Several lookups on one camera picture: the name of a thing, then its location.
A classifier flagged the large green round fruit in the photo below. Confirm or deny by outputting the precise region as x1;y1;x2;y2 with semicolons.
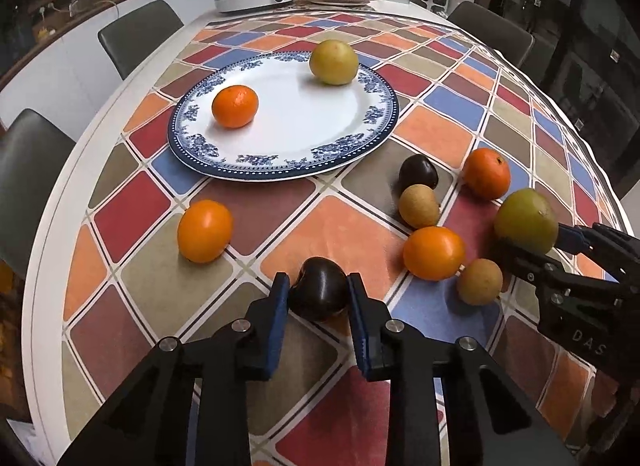
494;189;559;255

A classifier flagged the tangerine with green stem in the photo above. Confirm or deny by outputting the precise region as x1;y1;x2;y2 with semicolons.
462;148;511;201

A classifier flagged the small tangerine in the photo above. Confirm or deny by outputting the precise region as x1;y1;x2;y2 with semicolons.
211;85;259;129

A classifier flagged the white sideboard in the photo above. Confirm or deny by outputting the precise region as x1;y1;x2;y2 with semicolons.
0;0;217;119

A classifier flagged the yellow green round fruit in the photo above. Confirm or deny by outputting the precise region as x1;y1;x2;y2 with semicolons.
308;39;359;86

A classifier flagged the glass door cabinet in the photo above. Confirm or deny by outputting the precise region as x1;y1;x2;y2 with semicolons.
475;0;640;199

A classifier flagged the brown kiwi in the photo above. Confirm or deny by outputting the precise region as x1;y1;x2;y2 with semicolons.
456;258;504;306
398;185;441;229

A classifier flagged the blue rimmed white plate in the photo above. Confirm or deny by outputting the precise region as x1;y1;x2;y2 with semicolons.
167;52;399;181

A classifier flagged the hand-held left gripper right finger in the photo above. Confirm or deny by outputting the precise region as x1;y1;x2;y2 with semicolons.
347;272;581;466

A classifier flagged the dark purple plum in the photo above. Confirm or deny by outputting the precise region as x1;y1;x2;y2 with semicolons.
398;155;440;193
288;257;349;323

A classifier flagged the colourful checked tablecloth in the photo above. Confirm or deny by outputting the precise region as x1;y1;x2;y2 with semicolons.
60;10;626;466

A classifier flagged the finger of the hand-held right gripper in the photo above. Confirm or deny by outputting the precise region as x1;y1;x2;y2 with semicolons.
555;222;640;283
492;238;576;304

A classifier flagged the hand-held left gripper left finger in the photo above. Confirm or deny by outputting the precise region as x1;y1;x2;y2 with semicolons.
57;272;291;466

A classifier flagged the grey dining chair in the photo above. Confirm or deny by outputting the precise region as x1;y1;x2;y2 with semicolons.
0;109;77;279
97;0;185;80
447;0;535;69

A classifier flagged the smooth orange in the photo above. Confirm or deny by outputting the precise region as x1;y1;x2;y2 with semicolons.
403;226;467;281
177;200;234;265

